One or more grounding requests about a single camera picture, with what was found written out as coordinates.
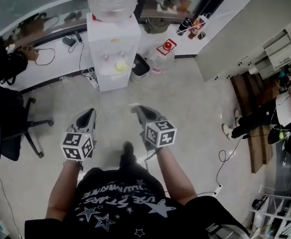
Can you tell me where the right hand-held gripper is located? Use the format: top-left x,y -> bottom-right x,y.
135,105 -> 177,152

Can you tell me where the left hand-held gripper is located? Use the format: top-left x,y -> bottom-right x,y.
60,108 -> 98,163

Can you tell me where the pale yellow cup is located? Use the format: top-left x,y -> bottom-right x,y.
114,61 -> 131,74

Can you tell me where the person's right forearm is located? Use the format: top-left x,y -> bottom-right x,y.
154,145 -> 199,206

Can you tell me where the person's left forearm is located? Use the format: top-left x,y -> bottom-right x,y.
45,159 -> 84,220

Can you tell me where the person's black shoe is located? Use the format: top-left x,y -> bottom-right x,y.
122,141 -> 135,156

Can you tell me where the person's black trouser leg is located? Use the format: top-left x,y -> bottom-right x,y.
119,153 -> 151,171

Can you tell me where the black-lined waste bin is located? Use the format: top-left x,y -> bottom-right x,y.
130,53 -> 151,83

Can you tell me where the empty red-capped water bottle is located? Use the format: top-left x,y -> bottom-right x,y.
149,38 -> 177,75

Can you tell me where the white water dispenser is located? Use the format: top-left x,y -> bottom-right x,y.
86,12 -> 142,93

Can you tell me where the black office chair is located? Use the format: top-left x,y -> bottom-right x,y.
0,88 -> 55,162

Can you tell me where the black power adapter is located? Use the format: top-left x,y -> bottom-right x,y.
61,34 -> 77,47

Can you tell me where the person's black star-print shirt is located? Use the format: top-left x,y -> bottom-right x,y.
24,167 -> 251,239

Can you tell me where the green bag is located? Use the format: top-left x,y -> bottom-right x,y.
144,18 -> 171,35

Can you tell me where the black drinking bottle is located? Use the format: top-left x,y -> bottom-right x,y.
176,17 -> 193,36

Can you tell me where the black bag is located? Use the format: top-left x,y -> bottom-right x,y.
0,43 -> 29,86

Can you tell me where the white paper bag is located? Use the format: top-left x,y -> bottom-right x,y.
188,12 -> 212,40

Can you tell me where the brown wooden board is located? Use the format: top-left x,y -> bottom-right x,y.
229,71 -> 282,174

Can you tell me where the large clear water bottle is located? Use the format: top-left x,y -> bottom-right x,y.
86,0 -> 143,23

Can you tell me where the grey metal drawer unit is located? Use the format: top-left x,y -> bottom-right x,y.
254,25 -> 291,80

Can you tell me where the white metal shelf rack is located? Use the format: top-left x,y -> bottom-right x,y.
249,192 -> 291,239

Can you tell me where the thin white cable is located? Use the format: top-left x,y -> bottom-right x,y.
94,87 -> 103,121

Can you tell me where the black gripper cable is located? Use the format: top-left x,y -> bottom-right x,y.
144,147 -> 161,172

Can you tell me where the black floor cable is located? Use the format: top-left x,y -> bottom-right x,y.
215,136 -> 245,187

